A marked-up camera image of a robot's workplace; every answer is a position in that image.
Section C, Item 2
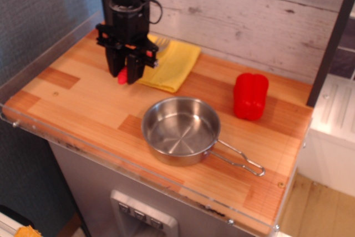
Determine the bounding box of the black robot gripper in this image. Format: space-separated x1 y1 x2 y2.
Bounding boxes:
96 5 158 84

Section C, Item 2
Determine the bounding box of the red handled metal fork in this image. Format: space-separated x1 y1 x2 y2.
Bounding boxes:
118 37 170 84

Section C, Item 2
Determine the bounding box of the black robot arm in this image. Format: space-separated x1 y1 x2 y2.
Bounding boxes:
96 0 159 84

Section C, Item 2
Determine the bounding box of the yellow folded towel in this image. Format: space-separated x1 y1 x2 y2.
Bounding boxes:
138 34 201 93

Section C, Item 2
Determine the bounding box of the stainless steel pan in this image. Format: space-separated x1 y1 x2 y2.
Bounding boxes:
141 97 266 177

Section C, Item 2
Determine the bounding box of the red toy bell pepper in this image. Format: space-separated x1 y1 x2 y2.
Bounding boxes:
234 73 269 120

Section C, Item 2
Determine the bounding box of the grey toy fridge cabinet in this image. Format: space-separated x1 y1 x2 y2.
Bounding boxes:
49 143 252 236

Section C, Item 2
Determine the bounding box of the silver dispenser button panel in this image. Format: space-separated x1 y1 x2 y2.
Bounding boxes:
110 190 179 236

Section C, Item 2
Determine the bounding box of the clear acrylic table guard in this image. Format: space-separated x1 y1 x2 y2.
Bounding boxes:
1 13 312 236

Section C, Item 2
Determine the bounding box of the yellow cloth at corner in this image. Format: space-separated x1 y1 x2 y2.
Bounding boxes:
14 225 42 237

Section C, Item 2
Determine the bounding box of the white toy sink unit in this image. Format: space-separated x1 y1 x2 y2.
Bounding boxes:
297 74 354 196

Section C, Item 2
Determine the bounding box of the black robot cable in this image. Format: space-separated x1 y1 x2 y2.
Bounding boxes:
144 0 164 26

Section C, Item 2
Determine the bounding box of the dark grey right post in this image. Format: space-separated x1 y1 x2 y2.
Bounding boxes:
306 0 354 108

